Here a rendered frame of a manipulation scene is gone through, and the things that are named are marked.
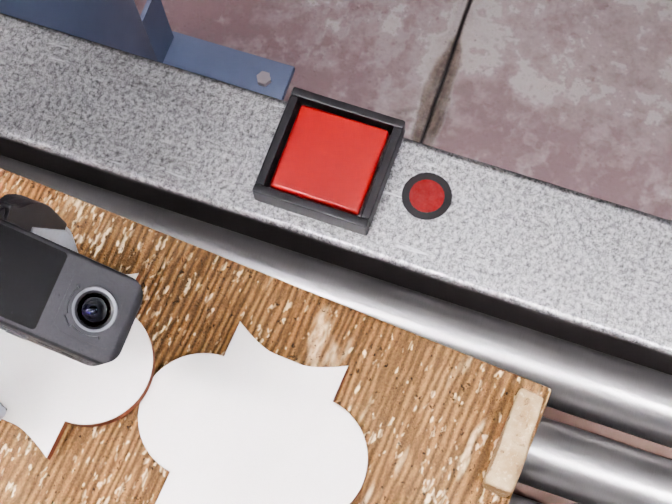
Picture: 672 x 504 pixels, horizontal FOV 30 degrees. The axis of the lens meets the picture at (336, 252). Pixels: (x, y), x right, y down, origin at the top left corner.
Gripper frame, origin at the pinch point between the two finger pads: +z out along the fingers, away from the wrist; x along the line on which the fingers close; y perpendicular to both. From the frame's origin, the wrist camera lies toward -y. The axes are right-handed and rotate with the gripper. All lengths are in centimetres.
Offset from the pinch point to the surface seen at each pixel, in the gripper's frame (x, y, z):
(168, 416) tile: 1.1, -8.5, 1.6
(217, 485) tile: 3.6, -12.8, 1.9
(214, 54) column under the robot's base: -60, 36, 92
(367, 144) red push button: -19.6, -12.4, 3.3
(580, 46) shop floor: -82, -13, 96
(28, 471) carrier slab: 7.0, -2.1, 2.0
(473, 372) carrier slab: -8.2, -23.8, 3.4
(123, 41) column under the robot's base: -42, 32, 55
